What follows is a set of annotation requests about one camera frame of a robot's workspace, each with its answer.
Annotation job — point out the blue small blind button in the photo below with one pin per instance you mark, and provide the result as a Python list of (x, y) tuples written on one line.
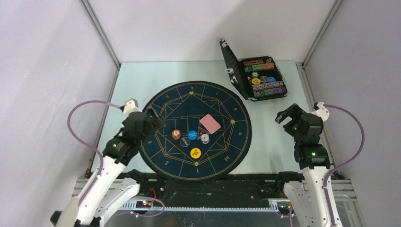
[(192, 135)]

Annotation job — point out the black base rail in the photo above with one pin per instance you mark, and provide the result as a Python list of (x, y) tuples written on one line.
[(243, 191)]

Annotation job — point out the red poker chip stack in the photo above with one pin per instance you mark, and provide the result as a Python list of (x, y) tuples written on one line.
[(176, 134)]

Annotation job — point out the round dark poker mat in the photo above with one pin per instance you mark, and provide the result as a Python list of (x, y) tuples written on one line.
[(182, 106)]

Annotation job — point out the yellow button in case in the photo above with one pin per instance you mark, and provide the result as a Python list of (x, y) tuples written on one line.
[(256, 81)]

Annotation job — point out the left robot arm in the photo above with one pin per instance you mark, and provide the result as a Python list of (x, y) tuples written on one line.
[(93, 207)]

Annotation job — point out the triangular all in marker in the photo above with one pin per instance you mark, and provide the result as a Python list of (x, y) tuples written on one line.
[(201, 131)]

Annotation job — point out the clear dealer button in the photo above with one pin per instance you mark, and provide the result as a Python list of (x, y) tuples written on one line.
[(185, 142)]

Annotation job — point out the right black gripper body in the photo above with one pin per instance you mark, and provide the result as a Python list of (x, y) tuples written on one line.
[(291, 127)]

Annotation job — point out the yellow big blind button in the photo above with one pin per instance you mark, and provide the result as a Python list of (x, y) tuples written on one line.
[(195, 153)]

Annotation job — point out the blue white chip stack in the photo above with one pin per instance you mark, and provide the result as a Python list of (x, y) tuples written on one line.
[(205, 138)]

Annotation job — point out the black poker chip case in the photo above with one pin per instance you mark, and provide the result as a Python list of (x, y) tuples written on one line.
[(242, 71)]

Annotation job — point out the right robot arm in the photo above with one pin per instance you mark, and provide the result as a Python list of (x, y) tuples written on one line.
[(310, 193)]

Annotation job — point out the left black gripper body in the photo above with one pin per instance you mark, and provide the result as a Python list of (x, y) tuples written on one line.
[(150, 130)]

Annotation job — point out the pink playing card deck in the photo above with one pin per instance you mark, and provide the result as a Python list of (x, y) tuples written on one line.
[(210, 124)]

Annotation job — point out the blue button in case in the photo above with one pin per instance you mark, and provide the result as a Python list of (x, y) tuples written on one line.
[(271, 79)]

